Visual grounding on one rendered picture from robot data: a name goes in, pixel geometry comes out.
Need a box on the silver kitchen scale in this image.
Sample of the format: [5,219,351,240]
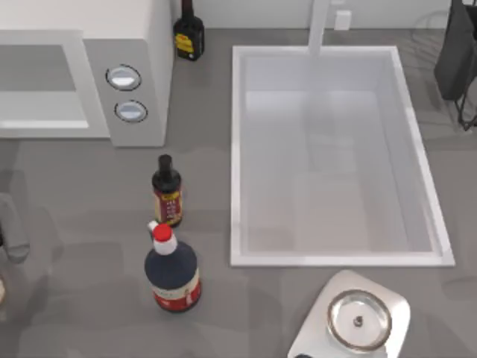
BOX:
[286,269,411,358]

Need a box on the black bottle with yellow label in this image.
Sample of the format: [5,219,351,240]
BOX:
[172,0,206,62]

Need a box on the dark bottle with red cap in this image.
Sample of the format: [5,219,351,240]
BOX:
[144,220,203,313]

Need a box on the black wire rack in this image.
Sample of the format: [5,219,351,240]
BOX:
[433,0,477,131]

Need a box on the tall white tap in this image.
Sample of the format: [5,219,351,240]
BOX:
[307,0,330,57]

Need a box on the pale microwave oven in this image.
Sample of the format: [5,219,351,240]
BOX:
[0,0,174,148]

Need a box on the white wall socket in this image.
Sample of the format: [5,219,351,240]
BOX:
[334,10,352,31]

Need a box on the dark bottle with red label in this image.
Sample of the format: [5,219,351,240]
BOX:
[151,154,184,228]

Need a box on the round microwave knob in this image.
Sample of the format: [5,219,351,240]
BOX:
[105,63,142,92]
[113,99,149,123]

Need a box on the white sink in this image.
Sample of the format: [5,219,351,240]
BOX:
[230,45,456,268]

